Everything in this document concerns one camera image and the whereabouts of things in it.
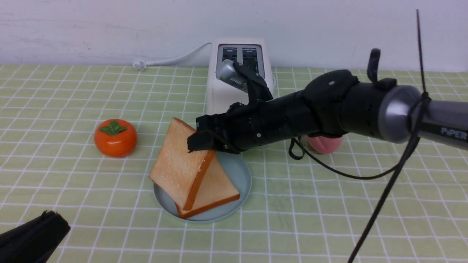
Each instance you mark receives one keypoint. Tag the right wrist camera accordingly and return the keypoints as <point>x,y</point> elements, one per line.
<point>246,80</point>

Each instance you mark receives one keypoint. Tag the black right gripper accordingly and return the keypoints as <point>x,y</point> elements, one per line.
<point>244,127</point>

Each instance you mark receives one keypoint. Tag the light blue plate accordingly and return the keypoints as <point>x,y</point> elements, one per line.
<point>239,174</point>

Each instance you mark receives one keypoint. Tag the white toaster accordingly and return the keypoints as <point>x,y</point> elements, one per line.
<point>251,52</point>

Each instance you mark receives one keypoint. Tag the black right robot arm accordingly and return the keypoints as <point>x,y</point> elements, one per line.
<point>331,105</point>

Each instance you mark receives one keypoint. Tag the pink peach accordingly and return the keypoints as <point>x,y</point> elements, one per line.
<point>324,145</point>

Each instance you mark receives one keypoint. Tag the toast slice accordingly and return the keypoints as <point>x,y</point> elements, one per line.
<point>214,189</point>
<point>178,171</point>

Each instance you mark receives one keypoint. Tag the green checkered tablecloth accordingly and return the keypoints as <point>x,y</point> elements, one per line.
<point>297,212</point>

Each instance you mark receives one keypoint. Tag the orange persimmon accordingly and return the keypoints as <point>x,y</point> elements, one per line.
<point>115,138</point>

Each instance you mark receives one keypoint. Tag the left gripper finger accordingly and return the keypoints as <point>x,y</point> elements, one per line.
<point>34,241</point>

